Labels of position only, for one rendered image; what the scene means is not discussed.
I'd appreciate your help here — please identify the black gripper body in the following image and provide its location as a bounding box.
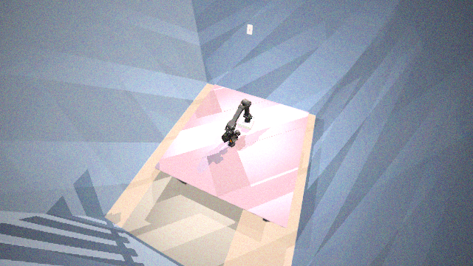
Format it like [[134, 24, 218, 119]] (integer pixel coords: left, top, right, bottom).
[[222, 129, 241, 143]]

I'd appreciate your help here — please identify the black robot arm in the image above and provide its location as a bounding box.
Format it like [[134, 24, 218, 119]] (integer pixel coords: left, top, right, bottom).
[[222, 99, 253, 143]]

